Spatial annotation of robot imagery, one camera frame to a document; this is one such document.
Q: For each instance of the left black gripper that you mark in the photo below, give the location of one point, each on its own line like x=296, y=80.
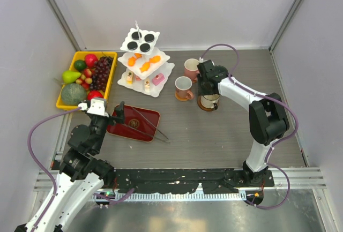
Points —
x=119, y=117

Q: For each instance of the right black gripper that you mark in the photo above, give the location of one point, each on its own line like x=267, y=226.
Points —
x=201, y=91

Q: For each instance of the metal tweezers tongs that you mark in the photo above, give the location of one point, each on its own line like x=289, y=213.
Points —
x=142, y=124

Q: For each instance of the pink mug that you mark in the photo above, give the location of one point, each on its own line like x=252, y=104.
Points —
x=191, y=69
x=183, y=85

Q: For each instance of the cream cup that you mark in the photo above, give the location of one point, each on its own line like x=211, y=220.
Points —
x=207, y=101

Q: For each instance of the dark wooden coaster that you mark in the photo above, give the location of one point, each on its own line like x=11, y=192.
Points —
x=198, y=101

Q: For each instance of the light wooden coaster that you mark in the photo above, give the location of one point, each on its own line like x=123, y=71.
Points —
x=187, y=97

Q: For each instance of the cream cake with chocolate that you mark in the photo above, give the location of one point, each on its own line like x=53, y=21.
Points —
x=147, y=84

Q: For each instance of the pink cake with cherry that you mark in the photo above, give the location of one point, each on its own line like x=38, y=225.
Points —
x=159, y=78

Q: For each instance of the orange fish cookie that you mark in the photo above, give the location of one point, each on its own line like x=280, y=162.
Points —
x=145, y=66
x=131, y=61
x=137, y=55
x=155, y=59

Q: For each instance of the black round cookie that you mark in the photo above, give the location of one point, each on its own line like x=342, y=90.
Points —
x=132, y=45
x=145, y=47
x=136, y=35
x=149, y=38

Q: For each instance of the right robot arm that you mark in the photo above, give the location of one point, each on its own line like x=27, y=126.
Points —
x=268, y=121

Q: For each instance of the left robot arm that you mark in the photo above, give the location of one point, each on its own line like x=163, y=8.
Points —
x=80, y=174

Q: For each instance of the red lacquer snack tray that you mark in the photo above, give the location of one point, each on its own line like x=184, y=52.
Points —
x=119, y=130

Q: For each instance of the red apple at front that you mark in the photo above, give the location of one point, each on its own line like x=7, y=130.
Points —
x=94, y=94

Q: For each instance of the red apple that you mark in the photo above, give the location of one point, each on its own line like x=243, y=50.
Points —
x=90, y=60
x=94, y=94

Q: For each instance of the small red cherry cluster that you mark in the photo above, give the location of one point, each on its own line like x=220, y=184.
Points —
x=85, y=79

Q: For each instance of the dark purple grape bunch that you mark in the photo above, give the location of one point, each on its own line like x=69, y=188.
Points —
x=101, y=74

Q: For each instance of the green melon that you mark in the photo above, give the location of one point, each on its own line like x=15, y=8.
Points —
x=73, y=94

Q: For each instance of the white three-tier serving stand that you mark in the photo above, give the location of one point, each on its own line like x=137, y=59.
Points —
x=163, y=66

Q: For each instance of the red apple at back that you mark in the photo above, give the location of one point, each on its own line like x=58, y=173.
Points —
x=90, y=60

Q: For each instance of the green lime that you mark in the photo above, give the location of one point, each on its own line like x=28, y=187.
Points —
x=80, y=65

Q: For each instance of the green pear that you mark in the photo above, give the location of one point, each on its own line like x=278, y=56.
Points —
x=70, y=76

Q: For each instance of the yellow plastic fruit bin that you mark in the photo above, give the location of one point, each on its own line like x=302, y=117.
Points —
x=80, y=55

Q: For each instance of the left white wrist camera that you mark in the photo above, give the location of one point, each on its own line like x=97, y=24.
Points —
x=94, y=106

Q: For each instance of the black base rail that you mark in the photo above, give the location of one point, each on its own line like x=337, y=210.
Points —
x=183, y=181

